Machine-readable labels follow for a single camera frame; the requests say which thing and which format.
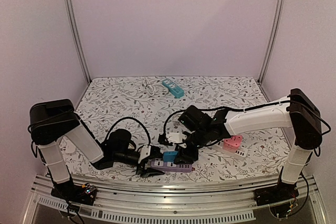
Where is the blue plug adapter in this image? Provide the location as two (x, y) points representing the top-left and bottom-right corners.
(163, 151), (178, 163)

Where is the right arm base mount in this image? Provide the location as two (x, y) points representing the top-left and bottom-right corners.
(254, 182), (299, 206)

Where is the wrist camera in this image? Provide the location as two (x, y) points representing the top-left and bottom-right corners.
(158, 132), (190, 146)
(138, 145), (151, 164)

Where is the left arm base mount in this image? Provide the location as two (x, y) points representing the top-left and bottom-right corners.
(51, 180), (97, 206)

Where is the floral patterned table mat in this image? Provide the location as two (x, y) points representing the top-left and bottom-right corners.
(76, 77), (289, 184)

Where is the purple power strip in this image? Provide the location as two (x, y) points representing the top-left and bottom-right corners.
(150, 158), (192, 173)

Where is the light pink cube socket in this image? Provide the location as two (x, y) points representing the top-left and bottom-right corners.
(223, 140), (240, 153)

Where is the left aluminium frame post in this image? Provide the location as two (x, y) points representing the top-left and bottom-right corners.
(64, 0), (92, 84)

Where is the white power strip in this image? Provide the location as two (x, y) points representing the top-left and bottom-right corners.
(212, 145), (248, 161)

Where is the right aluminium frame post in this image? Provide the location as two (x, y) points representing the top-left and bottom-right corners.
(257, 0), (285, 85)

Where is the white plug adapter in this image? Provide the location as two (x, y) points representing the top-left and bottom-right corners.
(64, 144), (76, 155)

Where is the pink plug adapter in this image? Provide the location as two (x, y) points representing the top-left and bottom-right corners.
(224, 135), (243, 147)

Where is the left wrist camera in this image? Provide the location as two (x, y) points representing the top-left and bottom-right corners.
(138, 145), (151, 164)

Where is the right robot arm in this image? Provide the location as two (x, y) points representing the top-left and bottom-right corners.
(159, 89), (331, 201)

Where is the aluminium front rail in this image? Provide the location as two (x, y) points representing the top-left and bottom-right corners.
(23, 174), (329, 224)

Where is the teal power strip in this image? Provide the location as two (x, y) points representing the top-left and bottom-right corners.
(162, 79), (184, 99)

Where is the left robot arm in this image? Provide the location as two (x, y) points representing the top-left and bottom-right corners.
(28, 99), (163, 200)

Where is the aluminium frame post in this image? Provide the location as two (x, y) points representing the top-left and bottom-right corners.
(257, 0), (285, 85)
(64, 0), (92, 84)

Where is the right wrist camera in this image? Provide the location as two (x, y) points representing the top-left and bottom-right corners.
(158, 132), (190, 146)

